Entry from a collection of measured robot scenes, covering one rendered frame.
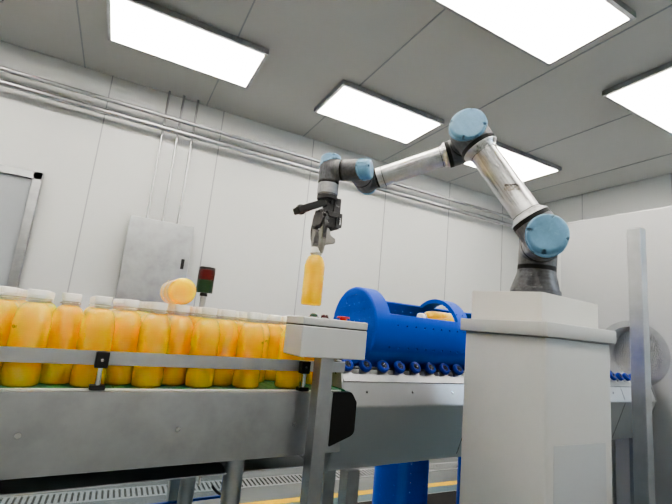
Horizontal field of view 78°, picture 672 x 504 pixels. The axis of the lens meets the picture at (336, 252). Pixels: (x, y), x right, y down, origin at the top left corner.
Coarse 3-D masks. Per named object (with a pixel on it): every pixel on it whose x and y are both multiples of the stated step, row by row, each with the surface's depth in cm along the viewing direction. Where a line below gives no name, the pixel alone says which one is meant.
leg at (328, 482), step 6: (324, 474) 145; (330, 474) 146; (324, 480) 145; (330, 480) 146; (324, 486) 144; (330, 486) 146; (324, 492) 144; (330, 492) 146; (324, 498) 144; (330, 498) 145
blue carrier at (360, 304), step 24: (360, 288) 151; (336, 312) 162; (360, 312) 149; (384, 312) 144; (408, 312) 181; (456, 312) 165; (384, 336) 142; (408, 336) 147; (432, 336) 153; (456, 336) 159; (360, 360) 144; (384, 360) 147; (408, 360) 152; (432, 360) 157; (456, 360) 163
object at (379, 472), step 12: (384, 468) 207; (396, 468) 203; (408, 468) 202; (420, 468) 204; (384, 480) 205; (396, 480) 202; (408, 480) 202; (420, 480) 203; (384, 492) 204; (396, 492) 201; (408, 492) 201; (420, 492) 202
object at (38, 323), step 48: (0, 336) 86; (48, 336) 90; (96, 336) 92; (144, 336) 98; (192, 336) 106; (240, 336) 112; (0, 384) 84; (144, 384) 96; (192, 384) 103; (240, 384) 109
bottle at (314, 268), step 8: (312, 256) 141; (320, 256) 142; (312, 264) 140; (320, 264) 141; (304, 272) 141; (312, 272) 139; (320, 272) 140; (304, 280) 140; (312, 280) 139; (320, 280) 140; (304, 288) 140; (312, 288) 138; (320, 288) 140; (304, 296) 139; (312, 296) 138; (320, 296) 140; (304, 304) 141; (312, 304) 138; (320, 304) 140
